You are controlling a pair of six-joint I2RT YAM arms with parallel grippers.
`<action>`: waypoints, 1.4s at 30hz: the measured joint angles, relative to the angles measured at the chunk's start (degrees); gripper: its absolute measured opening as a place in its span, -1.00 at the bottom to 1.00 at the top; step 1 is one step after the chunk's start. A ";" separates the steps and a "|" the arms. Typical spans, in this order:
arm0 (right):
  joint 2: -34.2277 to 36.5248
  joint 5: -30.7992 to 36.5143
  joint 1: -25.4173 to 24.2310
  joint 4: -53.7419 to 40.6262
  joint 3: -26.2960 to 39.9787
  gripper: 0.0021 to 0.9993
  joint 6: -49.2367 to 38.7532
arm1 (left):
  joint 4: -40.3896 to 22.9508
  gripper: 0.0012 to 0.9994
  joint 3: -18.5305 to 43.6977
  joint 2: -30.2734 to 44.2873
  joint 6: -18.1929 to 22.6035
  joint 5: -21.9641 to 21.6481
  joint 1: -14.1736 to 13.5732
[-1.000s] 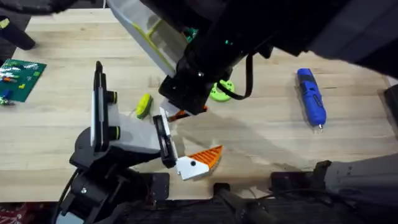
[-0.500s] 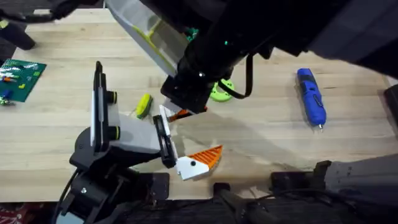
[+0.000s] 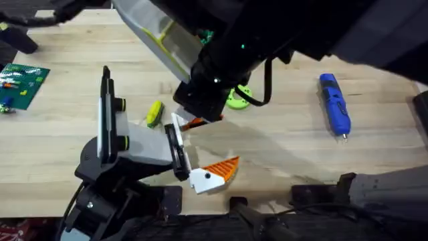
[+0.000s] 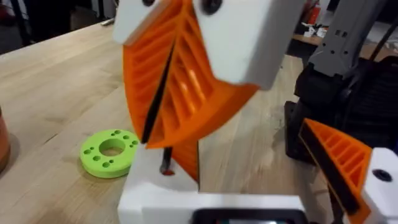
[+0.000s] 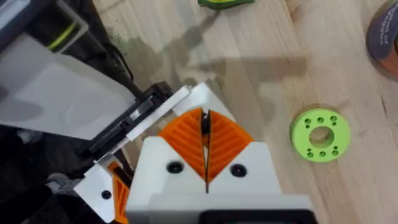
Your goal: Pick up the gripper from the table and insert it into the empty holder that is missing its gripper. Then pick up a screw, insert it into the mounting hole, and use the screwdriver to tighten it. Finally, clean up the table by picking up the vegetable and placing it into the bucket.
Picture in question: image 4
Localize white orange left gripper left finger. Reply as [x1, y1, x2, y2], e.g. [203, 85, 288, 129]
[118, 140, 200, 224]

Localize white orange left gripper right finger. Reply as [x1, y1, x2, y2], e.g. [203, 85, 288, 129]
[299, 118, 398, 224]

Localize finger of the white orange right gripper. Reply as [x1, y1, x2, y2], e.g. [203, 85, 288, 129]
[145, 0, 306, 149]
[112, 0, 184, 144]

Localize green disc with holes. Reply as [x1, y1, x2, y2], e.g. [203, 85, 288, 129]
[79, 129, 140, 179]

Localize heap of white items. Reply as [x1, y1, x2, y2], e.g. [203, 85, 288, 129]
[300, 21, 329, 39]

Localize red object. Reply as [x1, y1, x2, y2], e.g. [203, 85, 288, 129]
[307, 2, 322, 26]

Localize orange brown tub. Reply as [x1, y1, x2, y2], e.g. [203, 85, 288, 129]
[0, 105, 11, 174]

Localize black cable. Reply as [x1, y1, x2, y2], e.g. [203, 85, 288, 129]
[368, 15, 398, 63]

